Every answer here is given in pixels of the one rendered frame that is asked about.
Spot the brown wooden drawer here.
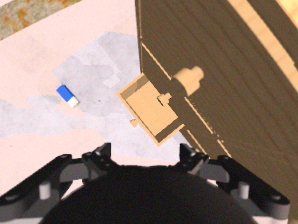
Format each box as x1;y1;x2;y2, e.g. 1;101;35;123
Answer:
179;128;206;154
190;130;232;160
140;0;298;157
223;141;298;224
142;43;213;133
116;73;184;147

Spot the blue eraser with white tip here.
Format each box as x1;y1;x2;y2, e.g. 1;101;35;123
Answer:
56;84;81;108

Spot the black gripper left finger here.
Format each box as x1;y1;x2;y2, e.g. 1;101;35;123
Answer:
0;142;129;224

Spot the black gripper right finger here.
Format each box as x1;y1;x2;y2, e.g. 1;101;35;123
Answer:
167;143;290;224

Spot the brown wooden chest of drawers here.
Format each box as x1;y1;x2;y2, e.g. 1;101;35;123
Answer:
134;0;298;166

